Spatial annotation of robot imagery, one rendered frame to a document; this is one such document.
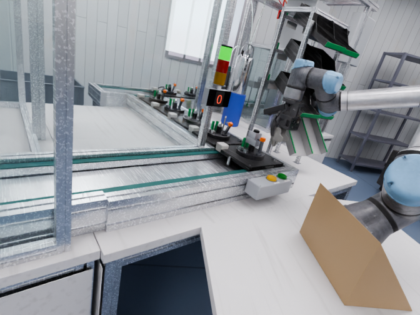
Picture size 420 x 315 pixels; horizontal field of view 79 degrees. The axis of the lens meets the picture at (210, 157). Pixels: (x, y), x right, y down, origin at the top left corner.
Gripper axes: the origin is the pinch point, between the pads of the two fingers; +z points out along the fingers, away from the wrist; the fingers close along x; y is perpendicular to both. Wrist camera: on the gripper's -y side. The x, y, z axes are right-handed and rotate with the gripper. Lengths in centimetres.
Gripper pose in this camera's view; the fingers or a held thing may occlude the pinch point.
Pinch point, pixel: (273, 142)
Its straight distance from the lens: 116.4
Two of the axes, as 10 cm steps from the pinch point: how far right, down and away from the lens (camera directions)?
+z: -2.1, 9.1, 3.6
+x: 7.8, -0.7, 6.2
